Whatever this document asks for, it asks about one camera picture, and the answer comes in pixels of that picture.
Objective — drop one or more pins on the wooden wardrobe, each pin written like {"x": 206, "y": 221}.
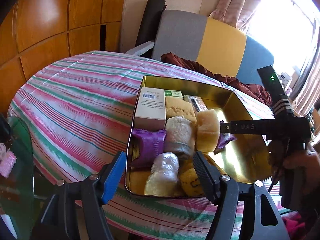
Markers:
{"x": 50, "y": 17}

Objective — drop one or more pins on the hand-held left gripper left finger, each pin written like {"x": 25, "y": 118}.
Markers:
{"x": 115, "y": 177}

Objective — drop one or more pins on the white appliance box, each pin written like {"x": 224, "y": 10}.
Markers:
{"x": 286, "y": 78}

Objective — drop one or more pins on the person's red clothing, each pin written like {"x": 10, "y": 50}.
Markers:
{"x": 295, "y": 227}

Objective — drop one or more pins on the gold metal tin box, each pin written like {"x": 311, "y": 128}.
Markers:
{"x": 240, "y": 155}

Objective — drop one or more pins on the white carton box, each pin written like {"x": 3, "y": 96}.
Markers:
{"x": 150, "y": 107}

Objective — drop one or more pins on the black rolled mat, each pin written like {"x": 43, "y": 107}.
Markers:
{"x": 150, "y": 20}

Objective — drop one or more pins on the purple snack packet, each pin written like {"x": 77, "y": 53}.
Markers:
{"x": 151, "y": 142}
{"x": 223, "y": 141}

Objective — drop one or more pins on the striped tablecloth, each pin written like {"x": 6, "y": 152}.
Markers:
{"x": 75, "y": 100}

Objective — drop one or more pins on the yellow plush toy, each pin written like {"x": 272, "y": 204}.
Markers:
{"x": 191, "y": 183}

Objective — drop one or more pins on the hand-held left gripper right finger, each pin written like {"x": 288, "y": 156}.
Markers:
{"x": 203, "y": 175}

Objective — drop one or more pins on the white grey sock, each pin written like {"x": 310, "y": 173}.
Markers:
{"x": 178, "y": 132}

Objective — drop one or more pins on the pink patterned curtain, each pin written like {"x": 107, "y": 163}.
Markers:
{"x": 307, "y": 90}
{"x": 232, "y": 5}

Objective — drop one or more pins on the grey yellow blue sofa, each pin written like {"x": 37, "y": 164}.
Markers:
{"x": 182, "y": 35}

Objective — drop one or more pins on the maroon cloth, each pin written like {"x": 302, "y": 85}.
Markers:
{"x": 190, "y": 65}

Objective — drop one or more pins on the pink ribbed pad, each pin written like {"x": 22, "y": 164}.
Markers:
{"x": 7, "y": 163}

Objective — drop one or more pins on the yellow sponge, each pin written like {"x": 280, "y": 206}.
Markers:
{"x": 180, "y": 108}
{"x": 207, "y": 130}

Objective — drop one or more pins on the small green white box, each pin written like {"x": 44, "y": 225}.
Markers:
{"x": 173, "y": 93}

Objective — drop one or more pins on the clear plastic bundle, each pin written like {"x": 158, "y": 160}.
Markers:
{"x": 162, "y": 172}

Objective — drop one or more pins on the green glass side table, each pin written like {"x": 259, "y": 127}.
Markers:
{"x": 20, "y": 180}

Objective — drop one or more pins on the person's right hand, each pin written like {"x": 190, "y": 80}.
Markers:
{"x": 302, "y": 157}

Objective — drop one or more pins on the window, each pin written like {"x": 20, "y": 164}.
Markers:
{"x": 282, "y": 25}

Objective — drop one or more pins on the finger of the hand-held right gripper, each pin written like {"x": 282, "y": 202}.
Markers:
{"x": 245, "y": 127}

